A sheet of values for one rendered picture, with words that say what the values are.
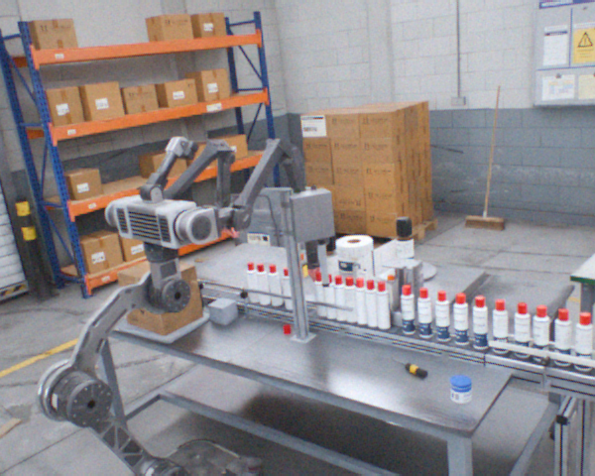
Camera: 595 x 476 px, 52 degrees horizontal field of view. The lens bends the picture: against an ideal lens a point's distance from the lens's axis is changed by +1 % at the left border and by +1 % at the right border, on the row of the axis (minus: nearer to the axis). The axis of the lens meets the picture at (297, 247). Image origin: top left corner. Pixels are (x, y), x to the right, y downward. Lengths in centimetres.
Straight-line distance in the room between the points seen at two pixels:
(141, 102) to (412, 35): 315
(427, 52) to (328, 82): 152
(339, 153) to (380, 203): 67
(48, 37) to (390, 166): 330
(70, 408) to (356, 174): 444
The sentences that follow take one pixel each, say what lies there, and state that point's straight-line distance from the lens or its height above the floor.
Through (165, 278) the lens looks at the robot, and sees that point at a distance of 253.
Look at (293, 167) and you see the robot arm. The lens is 257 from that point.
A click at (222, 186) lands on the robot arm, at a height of 145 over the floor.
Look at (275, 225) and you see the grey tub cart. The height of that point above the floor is 67.
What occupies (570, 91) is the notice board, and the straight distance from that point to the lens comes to 658.
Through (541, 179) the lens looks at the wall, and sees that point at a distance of 696.
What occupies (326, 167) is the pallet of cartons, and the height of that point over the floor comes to 84.
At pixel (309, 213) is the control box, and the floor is 140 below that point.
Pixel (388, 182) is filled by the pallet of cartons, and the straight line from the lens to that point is 608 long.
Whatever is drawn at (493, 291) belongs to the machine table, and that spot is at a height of 83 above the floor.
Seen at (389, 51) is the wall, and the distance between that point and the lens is 755.
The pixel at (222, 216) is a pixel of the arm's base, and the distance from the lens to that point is 231.
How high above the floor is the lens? 203
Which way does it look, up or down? 18 degrees down
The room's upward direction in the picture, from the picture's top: 7 degrees counter-clockwise
